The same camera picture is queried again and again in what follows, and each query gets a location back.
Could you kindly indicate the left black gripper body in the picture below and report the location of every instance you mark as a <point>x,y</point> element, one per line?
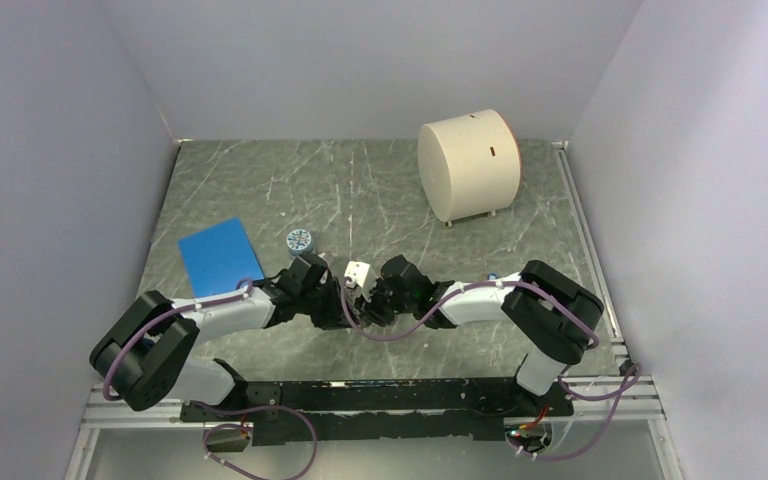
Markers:
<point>323,303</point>

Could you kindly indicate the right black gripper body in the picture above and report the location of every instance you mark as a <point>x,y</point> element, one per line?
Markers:
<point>381,304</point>

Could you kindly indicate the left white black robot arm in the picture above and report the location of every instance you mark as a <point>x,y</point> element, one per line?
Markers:
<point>146,355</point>

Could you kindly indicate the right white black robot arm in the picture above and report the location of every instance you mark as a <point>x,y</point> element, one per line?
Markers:
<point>557,315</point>

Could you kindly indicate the blue flat board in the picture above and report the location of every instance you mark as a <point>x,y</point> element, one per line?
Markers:
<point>218,257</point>

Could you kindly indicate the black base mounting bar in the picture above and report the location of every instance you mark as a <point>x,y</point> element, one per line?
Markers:
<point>480,408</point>

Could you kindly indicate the cream cylindrical container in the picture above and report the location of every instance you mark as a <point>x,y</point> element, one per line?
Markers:
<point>469,165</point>

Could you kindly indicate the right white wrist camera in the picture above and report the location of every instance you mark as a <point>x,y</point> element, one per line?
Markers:
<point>359,275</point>

